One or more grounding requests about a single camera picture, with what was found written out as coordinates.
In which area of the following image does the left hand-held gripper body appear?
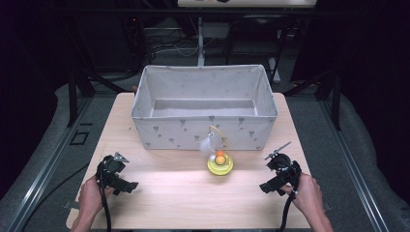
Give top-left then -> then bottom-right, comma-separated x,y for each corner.
95,152 -> 131,189

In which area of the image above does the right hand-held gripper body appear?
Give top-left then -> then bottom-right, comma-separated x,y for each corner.
264,141 -> 303,191

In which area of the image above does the person's left hand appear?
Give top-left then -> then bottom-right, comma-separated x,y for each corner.
77,175 -> 115,222

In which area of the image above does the person's right hand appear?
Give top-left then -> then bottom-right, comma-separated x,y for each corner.
279,172 -> 325,218

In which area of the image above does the yellow feather cat toy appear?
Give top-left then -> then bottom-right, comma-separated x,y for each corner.
199,125 -> 235,177

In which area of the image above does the grey printed fabric storage box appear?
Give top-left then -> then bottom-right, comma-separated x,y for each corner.
130,64 -> 279,152

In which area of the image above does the black metal stand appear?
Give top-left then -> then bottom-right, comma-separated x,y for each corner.
283,69 -> 343,131
66,69 -> 134,129

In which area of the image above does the black office chair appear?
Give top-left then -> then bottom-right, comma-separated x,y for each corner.
223,13 -> 288,85

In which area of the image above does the white desk leg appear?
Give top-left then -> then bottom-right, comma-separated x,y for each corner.
196,15 -> 207,68

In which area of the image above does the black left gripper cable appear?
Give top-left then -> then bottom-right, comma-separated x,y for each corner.
98,159 -> 113,232

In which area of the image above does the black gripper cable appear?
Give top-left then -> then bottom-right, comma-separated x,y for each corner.
278,162 -> 302,232
98,159 -> 113,232

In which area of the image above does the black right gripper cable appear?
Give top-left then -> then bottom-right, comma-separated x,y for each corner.
278,162 -> 302,232

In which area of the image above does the black cable on floor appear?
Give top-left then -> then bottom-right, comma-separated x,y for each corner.
19,162 -> 91,232

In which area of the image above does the aluminium floor rail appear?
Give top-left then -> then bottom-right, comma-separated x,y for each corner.
5,96 -> 95,232
317,96 -> 392,232

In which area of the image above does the tangle of floor cables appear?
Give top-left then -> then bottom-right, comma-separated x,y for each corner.
143,27 -> 217,59

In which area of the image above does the black horizontal frame bar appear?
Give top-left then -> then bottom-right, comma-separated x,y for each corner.
44,7 -> 359,16

